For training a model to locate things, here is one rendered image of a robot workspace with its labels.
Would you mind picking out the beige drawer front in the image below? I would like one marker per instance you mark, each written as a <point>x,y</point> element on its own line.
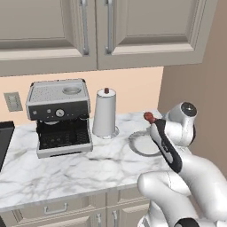
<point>59,207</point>
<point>130,196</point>

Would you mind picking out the clear round tupperware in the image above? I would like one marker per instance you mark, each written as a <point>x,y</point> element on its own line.
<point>142,144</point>

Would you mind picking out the black hob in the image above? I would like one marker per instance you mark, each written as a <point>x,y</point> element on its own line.
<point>4,142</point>

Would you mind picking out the white paper towel roll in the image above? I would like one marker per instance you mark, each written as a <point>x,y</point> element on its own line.
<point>104,113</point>

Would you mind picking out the grey wall socket plate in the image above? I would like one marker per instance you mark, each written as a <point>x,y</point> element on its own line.
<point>13,101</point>

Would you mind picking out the silver espresso machine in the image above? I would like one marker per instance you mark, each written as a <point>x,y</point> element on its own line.
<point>59,118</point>

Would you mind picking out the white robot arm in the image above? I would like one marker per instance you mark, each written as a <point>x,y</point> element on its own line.
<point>189,177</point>

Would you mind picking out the beige wall cupboard door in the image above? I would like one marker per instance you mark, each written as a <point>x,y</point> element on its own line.
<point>153,29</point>
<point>38,32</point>

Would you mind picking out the red brown kebab skewer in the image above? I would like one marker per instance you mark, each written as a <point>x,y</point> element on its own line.
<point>149,117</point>

